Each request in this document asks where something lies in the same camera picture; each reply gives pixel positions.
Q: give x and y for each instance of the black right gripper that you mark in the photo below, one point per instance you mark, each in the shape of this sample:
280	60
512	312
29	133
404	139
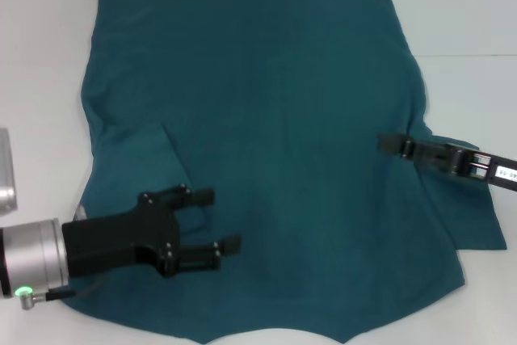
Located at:
480	169

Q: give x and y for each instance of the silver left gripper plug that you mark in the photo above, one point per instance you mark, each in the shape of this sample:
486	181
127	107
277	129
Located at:
81	212

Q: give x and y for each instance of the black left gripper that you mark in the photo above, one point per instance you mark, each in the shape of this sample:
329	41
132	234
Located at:
117	240

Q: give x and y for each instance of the teal blue shirt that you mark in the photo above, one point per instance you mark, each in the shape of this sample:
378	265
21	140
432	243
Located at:
262	119

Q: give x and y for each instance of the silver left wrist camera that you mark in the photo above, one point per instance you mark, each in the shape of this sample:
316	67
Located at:
7	171

